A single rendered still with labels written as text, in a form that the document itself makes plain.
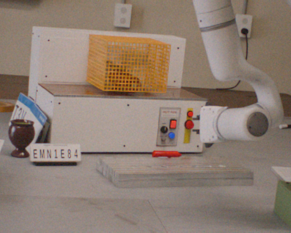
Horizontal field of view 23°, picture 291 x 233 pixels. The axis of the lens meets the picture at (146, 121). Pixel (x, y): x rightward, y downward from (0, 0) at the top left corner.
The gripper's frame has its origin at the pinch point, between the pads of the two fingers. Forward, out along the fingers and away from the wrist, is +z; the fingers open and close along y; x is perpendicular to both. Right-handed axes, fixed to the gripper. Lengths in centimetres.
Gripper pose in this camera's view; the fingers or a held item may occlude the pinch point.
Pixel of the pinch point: (199, 124)
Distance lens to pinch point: 208.9
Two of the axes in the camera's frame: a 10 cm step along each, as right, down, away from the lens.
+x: 9.2, 0.2, 3.8
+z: -3.8, 0.1, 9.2
